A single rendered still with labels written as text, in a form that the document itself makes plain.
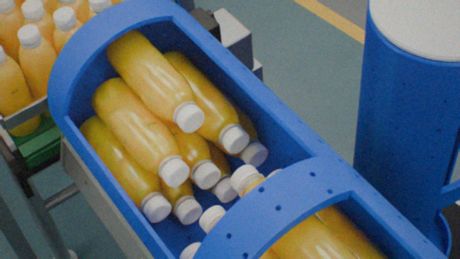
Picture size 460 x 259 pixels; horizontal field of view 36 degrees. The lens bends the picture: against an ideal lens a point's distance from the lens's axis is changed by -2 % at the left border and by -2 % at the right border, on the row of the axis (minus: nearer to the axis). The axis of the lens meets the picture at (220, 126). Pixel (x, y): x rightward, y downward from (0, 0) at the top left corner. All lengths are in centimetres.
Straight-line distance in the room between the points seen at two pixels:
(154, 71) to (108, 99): 9
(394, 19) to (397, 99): 15
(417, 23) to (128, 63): 54
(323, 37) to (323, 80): 23
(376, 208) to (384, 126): 61
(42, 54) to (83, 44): 25
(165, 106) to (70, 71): 16
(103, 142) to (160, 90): 14
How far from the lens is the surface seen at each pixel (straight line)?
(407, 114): 140
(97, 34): 107
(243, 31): 157
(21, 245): 181
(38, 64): 132
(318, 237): 86
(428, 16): 135
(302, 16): 288
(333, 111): 254
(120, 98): 108
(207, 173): 105
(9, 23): 141
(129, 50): 109
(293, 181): 85
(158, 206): 104
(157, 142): 102
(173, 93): 102
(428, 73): 131
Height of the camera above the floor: 193
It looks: 50 degrees down
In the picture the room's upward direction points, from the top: 8 degrees counter-clockwise
